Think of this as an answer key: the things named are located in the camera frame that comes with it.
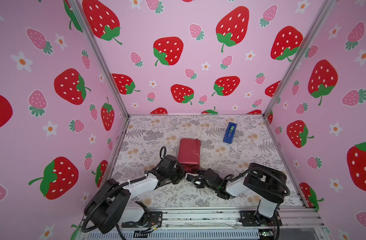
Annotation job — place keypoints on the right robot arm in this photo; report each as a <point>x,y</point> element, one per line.
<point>268,183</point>

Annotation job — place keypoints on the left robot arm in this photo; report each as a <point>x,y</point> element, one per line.
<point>112,205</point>

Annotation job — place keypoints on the aluminium rail frame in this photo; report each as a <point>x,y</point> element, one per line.
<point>296,223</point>

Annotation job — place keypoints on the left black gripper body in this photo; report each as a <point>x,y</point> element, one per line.
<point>176,174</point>

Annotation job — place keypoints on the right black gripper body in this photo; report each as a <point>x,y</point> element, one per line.
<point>203,183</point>

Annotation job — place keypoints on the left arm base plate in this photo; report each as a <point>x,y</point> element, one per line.
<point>148,220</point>

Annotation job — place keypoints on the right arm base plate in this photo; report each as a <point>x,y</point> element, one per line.
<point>254,219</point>

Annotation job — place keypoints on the dark red wrapping paper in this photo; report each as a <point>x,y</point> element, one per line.
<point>189,154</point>

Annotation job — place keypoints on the blue tape dispenser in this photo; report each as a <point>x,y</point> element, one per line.
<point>230,133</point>

